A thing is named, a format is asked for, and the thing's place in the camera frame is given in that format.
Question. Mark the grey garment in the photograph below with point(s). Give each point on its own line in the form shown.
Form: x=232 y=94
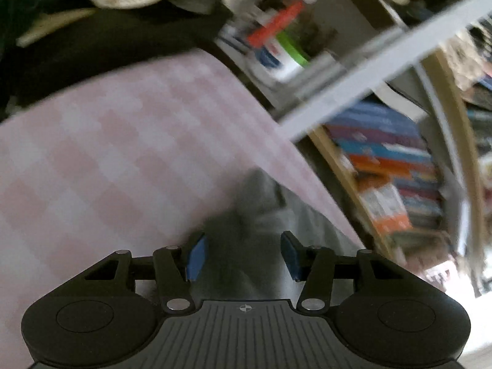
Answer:
x=261 y=215

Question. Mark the black case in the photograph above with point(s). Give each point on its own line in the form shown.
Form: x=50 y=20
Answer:
x=115 y=42

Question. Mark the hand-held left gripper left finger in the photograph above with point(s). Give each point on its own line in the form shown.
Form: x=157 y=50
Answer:
x=198 y=255

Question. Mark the red flat box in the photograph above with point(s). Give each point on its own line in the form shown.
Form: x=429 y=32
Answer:
x=275 y=23

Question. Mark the row of colourful books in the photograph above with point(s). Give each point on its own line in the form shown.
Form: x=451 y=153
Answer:
x=388 y=153

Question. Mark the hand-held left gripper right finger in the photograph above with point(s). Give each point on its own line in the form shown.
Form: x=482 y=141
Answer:
x=292 y=255

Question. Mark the wooden bookshelf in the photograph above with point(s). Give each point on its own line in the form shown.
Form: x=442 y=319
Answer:
x=343 y=178

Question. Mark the pink checkered printed table mat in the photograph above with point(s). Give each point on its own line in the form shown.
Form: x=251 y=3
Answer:
x=123 y=153

